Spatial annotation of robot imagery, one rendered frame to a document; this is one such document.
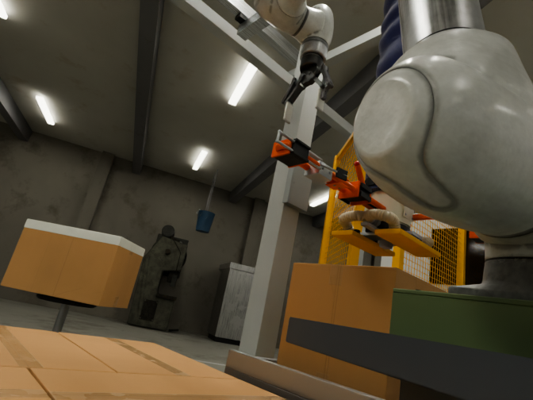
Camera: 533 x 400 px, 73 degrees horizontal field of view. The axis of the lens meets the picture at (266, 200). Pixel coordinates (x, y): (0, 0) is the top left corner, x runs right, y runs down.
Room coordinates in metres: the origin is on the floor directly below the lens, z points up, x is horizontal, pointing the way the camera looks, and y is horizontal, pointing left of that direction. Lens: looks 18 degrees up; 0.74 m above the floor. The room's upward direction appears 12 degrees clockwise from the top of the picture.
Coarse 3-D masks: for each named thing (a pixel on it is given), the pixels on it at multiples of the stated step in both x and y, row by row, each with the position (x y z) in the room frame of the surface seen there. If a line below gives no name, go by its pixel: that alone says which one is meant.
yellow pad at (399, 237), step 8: (376, 232) 1.24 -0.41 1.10; (384, 232) 1.22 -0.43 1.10; (392, 232) 1.20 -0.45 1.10; (400, 232) 1.17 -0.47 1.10; (392, 240) 1.29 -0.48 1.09; (400, 240) 1.27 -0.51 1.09; (408, 240) 1.24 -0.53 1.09; (416, 240) 1.25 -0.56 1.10; (408, 248) 1.35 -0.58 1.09; (416, 248) 1.33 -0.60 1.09; (424, 248) 1.31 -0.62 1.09; (432, 248) 1.34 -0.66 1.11; (416, 256) 1.46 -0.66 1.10; (424, 256) 1.43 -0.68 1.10; (432, 256) 1.40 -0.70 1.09
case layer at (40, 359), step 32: (0, 352) 0.95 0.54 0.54; (32, 352) 1.02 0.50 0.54; (64, 352) 1.11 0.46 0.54; (96, 352) 1.20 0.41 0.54; (128, 352) 1.32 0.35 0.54; (160, 352) 1.47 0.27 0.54; (0, 384) 0.72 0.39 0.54; (32, 384) 0.76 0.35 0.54; (64, 384) 0.80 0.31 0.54; (96, 384) 0.85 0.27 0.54; (128, 384) 0.90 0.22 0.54; (160, 384) 0.97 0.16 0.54; (192, 384) 1.04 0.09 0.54; (224, 384) 1.12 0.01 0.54
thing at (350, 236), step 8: (336, 232) 1.37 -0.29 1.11; (344, 232) 1.34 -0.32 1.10; (352, 232) 1.32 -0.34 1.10; (344, 240) 1.44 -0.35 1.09; (352, 240) 1.41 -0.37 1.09; (360, 240) 1.38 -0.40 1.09; (368, 240) 1.39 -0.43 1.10; (376, 240) 1.50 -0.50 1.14; (360, 248) 1.52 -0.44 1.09; (368, 248) 1.49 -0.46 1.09; (376, 248) 1.46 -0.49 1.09
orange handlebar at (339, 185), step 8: (280, 144) 0.96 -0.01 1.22; (288, 144) 0.95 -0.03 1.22; (312, 160) 1.02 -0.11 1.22; (304, 168) 1.07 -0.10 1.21; (328, 184) 1.15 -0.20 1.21; (336, 184) 1.14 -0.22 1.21; (344, 184) 1.14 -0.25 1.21; (344, 192) 1.21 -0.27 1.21; (368, 208) 1.33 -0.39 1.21; (384, 208) 1.31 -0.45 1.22; (416, 216) 1.34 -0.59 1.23; (424, 216) 1.31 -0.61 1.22
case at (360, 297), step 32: (320, 288) 1.22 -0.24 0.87; (352, 288) 1.13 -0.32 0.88; (384, 288) 1.05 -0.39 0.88; (416, 288) 1.12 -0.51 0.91; (288, 320) 1.31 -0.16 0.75; (320, 320) 1.21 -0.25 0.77; (352, 320) 1.12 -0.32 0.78; (384, 320) 1.05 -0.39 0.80; (288, 352) 1.29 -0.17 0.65; (352, 384) 1.10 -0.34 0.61; (384, 384) 1.03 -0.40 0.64
